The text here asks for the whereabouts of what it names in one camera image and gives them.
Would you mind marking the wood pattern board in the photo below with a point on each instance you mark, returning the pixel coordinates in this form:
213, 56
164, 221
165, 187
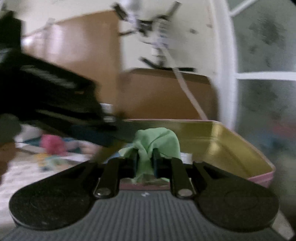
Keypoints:
87, 45

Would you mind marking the green cloth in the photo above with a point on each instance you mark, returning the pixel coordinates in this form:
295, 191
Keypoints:
145, 141

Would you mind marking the pink fluffy ball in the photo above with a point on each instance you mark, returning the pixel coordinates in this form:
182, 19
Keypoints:
53, 145

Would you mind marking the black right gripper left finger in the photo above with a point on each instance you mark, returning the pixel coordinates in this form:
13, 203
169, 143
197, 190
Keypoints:
115, 170

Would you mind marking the white power strip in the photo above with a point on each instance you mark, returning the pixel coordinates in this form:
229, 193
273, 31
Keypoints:
153, 31

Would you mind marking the pink tin box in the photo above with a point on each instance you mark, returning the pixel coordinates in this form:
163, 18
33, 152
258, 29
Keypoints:
210, 141

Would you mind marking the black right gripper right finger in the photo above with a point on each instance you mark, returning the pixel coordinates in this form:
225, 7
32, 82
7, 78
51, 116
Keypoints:
186, 180

